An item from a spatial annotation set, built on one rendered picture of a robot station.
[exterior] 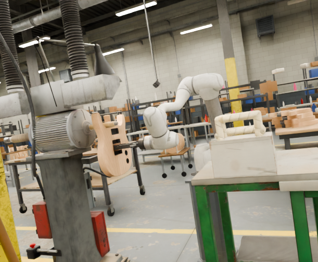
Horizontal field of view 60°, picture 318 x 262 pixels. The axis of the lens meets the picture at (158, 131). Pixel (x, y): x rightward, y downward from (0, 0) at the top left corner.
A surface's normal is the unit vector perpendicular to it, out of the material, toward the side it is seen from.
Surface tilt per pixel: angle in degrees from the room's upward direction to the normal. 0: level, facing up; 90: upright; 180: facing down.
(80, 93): 90
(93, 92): 90
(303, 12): 90
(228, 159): 90
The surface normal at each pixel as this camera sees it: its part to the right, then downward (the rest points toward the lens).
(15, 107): -0.37, 0.11
